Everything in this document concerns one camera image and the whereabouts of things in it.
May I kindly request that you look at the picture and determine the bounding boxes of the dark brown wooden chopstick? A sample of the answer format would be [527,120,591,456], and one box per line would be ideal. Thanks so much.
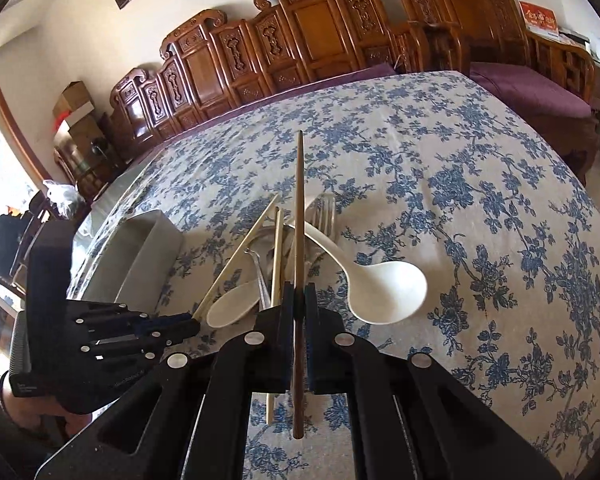
[291,131,304,440]

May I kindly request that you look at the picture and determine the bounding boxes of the light bamboo chopstick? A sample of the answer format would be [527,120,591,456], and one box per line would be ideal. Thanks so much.
[266,207,284,425]
[193,194,279,322]

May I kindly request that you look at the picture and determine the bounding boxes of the small white ceramic spoon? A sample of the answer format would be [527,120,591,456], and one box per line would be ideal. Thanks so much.
[207,280,260,328]

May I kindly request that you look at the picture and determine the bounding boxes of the silver metal spoon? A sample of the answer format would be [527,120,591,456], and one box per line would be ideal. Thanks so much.
[245,248,271,310]

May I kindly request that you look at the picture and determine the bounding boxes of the large white ceramic spoon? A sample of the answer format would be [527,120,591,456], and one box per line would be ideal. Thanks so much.
[294,222,428,325]

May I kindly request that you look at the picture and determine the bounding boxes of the silver metal fork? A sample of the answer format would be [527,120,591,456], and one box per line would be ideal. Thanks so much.
[306,193,336,266]

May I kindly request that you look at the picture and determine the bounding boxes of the person's left hand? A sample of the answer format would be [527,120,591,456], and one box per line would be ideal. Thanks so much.
[1,373,93,437]

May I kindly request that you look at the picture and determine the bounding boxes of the grey rectangular utensil tray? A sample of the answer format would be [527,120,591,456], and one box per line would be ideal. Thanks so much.
[79,210,184,314]

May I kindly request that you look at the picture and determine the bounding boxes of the dark wooden chair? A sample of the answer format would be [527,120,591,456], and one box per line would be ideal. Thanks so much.
[0,191,62,299]

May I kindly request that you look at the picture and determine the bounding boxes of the white plastic bag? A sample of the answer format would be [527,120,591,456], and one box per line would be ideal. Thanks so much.
[43,180,86,220]

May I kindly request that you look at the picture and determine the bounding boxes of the blue floral tablecloth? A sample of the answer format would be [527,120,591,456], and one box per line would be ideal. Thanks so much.
[71,72,600,479]

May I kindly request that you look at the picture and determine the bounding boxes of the purple sofa cushion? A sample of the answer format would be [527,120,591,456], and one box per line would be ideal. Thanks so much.
[131,63,396,167]

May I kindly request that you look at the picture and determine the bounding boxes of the stacked cardboard boxes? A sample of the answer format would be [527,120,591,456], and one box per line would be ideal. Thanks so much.
[53,80,110,164]

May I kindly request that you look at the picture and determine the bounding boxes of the purple armchair cushion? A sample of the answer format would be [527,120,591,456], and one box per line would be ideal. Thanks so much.
[469,62,592,118]

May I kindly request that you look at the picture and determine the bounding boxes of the carved wooden long sofa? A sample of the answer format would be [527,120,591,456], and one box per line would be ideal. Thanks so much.
[101,0,432,158]

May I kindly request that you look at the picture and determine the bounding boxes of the carved wooden armchair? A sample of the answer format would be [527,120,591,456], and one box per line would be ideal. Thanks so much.
[401,0,600,181]

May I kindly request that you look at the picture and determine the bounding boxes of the red greeting card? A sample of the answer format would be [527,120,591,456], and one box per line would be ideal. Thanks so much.
[519,0,559,37]

